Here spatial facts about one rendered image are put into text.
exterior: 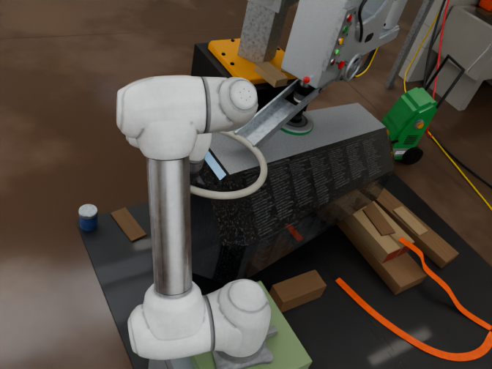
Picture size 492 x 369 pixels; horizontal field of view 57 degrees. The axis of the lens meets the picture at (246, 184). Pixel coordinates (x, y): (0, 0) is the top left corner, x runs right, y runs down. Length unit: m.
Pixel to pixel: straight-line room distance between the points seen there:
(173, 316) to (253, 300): 0.22
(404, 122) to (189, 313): 2.82
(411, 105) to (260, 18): 1.47
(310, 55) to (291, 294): 1.25
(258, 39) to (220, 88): 1.90
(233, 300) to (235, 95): 0.55
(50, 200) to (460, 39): 3.90
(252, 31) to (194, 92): 1.92
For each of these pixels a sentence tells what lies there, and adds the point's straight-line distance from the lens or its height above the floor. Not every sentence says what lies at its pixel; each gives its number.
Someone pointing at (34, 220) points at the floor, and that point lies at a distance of 2.91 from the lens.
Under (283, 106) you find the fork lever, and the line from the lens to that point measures 2.27.
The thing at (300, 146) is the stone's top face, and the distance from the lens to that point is 2.29.
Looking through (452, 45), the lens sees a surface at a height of 0.55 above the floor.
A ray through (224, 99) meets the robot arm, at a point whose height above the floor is 1.62.
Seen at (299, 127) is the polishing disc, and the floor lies 0.85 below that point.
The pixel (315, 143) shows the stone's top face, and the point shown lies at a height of 0.82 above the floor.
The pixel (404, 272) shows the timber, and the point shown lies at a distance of 2.98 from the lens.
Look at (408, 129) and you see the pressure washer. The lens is 3.76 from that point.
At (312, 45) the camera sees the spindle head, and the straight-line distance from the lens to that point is 2.12.
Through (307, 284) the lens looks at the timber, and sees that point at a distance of 2.60.
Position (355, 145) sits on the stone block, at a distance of 2.50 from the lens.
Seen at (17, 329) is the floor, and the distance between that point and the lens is 2.51.
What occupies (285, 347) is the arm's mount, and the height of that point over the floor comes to 0.86.
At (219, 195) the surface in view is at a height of 0.93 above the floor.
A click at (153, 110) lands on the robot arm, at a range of 0.99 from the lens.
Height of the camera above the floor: 2.16
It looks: 42 degrees down
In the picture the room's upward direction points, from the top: 15 degrees clockwise
